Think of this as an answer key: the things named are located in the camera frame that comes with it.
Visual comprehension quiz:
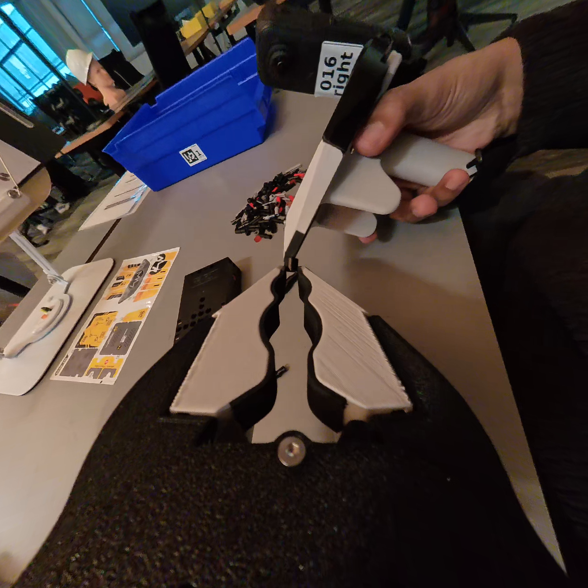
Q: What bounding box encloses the person's right hand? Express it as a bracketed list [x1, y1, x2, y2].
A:
[355, 37, 525, 244]

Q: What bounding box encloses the black perforated plastic block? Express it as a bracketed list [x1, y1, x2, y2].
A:
[174, 257, 243, 345]

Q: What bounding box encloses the yellow sticker sheet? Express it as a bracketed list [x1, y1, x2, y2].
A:
[51, 247, 180, 386]

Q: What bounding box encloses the person's right forearm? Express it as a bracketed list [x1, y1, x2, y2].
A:
[494, 0, 588, 154]

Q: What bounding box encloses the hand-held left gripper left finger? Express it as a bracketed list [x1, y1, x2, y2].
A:
[169, 267, 288, 432]

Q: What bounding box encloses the pile of small plastic pins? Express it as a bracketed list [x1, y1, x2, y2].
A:
[231, 162, 307, 243]

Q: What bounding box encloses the blue storage bin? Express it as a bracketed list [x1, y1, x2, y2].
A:
[103, 37, 273, 191]

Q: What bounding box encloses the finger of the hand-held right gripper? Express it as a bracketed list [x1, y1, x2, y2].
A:
[282, 140, 344, 269]

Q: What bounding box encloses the white printed paper sheet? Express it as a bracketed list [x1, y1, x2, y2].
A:
[79, 171, 150, 231]

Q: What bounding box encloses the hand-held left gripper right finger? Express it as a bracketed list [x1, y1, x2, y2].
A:
[296, 266, 413, 433]

